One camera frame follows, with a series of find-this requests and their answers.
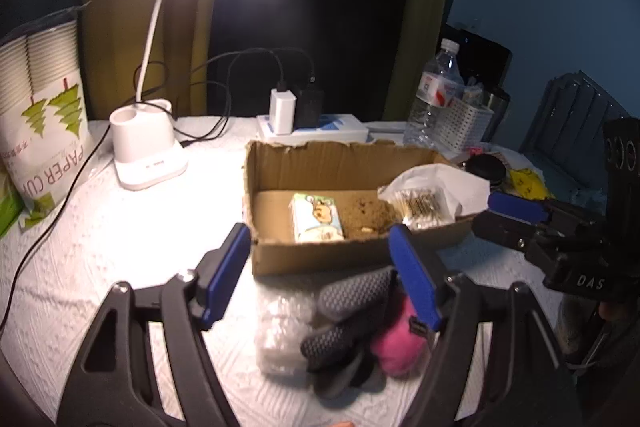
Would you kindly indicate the white charger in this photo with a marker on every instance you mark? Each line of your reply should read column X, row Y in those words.
column 282, row 112

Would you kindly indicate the clear plastic cotton pad bag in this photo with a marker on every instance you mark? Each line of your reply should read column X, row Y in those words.
column 280, row 332

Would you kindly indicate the yellow packet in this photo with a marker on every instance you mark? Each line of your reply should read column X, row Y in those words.
column 527, row 184

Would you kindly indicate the olive curtain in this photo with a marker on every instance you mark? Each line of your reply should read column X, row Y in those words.
column 417, row 7
column 110, row 32

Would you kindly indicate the small green snack packet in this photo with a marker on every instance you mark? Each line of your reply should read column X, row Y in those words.
column 317, row 217

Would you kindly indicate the black monitor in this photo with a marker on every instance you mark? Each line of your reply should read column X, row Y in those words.
column 487, row 57

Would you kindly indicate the paper cup pack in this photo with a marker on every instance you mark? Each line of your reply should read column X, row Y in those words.
column 42, row 117

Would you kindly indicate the grey ribbed chair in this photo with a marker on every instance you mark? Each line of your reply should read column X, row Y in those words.
column 570, row 127

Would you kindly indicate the brown cardboard box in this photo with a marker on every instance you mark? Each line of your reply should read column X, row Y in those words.
column 320, row 252

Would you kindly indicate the white slotted basket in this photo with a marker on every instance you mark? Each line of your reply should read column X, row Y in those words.
column 467, row 122

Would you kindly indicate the cotton swab bag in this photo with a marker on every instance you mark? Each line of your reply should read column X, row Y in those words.
column 425, row 202

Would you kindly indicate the brown sponge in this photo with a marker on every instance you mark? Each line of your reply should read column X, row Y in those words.
column 367, row 214

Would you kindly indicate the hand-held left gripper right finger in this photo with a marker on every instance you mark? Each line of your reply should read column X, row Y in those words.
column 415, row 279

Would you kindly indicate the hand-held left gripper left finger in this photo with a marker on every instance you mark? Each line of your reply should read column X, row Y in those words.
column 229, row 274

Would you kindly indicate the black charger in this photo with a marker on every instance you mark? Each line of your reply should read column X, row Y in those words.
column 309, row 107

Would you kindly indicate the white power strip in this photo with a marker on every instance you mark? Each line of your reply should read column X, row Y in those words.
column 340, row 127

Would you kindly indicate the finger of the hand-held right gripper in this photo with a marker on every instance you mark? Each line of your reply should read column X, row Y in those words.
column 512, row 206
column 497, row 227

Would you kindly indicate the black round lid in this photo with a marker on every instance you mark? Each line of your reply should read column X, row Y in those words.
column 487, row 172

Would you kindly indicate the white textured tablecloth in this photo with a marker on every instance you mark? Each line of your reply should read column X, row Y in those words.
column 125, row 247

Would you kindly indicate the grey knit glove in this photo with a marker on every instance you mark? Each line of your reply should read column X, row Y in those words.
column 335, row 347
column 355, row 297

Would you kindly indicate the pink fluffy sock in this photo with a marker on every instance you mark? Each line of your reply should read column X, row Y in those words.
column 400, row 347

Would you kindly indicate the white desk lamp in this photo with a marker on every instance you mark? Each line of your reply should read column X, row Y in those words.
column 147, row 147

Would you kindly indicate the clear water bottle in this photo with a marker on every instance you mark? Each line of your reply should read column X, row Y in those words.
column 434, row 97

